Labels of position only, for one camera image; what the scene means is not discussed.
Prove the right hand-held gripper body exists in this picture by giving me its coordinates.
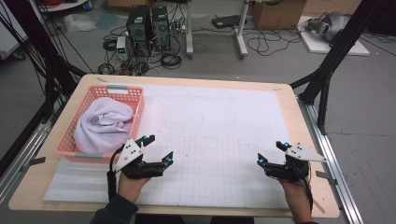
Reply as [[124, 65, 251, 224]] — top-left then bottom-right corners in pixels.
[[264, 142, 329, 184]]

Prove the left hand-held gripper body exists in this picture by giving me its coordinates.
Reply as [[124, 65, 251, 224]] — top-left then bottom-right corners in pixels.
[[115, 138, 164, 180]]

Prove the lilac printed towel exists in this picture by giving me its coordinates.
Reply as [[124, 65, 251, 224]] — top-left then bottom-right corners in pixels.
[[73, 96, 135, 154]]

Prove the pink plastic basket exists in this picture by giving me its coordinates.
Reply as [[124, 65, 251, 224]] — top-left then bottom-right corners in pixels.
[[55, 84, 146, 164]]

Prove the person's right hand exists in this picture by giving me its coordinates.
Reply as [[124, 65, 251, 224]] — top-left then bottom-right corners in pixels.
[[277, 176, 313, 216]]

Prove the person's left hand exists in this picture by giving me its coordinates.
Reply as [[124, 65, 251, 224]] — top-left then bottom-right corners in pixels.
[[117, 172, 152, 203]]

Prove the white grid mat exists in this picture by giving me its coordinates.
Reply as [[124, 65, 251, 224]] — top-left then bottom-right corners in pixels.
[[43, 83, 295, 210]]

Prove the small white power supply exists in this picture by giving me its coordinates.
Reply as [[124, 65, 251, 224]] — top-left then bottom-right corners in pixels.
[[116, 35, 129, 62]]

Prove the white floor board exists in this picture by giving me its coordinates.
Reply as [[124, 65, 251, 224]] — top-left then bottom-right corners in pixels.
[[297, 15, 371, 57]]

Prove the large black computer tower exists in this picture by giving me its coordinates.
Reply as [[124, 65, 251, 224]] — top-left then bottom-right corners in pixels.
[[125, 5, 153, 59]]

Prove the slim black computer tower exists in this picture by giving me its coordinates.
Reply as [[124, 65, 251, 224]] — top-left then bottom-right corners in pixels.
[[151, 6, 172, 52]]

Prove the white metal stand leg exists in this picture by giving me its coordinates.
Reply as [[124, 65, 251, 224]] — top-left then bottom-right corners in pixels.
[[185, 0, 194, 60], [234, 0, 250, 60]]

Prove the grey rounded device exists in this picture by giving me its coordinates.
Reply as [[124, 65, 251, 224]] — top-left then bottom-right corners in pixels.
[[304, 11, 351, 43]]

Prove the large cardboard box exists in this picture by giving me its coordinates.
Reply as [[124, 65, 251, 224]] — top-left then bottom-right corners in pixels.
[[251, 0, 307, 31]]

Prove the black flat device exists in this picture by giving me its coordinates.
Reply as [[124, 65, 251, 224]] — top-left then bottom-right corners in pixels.
[[211, 14, 247, 30]]

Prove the clear plastic bag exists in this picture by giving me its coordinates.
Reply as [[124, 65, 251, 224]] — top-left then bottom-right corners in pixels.
[[64, 12, 97, 34]]

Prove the right hand-held gripper black cable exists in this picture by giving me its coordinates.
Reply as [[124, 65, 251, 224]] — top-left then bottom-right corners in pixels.
[[292, 161, 315, 213]]

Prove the hand-held gripper black cable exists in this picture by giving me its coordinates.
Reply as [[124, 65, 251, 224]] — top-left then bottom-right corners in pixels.
[[106, 146, 125, 202], [292, 161, 315, 213]]

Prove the left hand-held gripper black cable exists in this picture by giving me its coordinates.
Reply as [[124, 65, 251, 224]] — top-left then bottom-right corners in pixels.
[[106, 146, 125, 202]]

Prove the grey metal bracket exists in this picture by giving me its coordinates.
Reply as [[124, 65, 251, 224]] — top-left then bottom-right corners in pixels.
[[19, 156, 47, 173], [316, 170, 339, 186]]

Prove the aluminium rail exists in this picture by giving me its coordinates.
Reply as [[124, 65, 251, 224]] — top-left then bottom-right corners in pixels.
[[0, 119, 54, 203], [297, 96, 364, 224]]

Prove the coiled black cable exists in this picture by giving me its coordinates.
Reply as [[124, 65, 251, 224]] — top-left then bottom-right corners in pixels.
[[160, 52, 183, 70]]

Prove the loose black floor cable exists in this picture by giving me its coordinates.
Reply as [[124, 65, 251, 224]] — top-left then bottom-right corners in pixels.
[[246, 27, 303, 58]]

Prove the black metal frame stand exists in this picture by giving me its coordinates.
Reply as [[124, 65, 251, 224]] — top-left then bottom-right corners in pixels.
[[0, 0, 88, 176], [289, 0, 389, 136]]

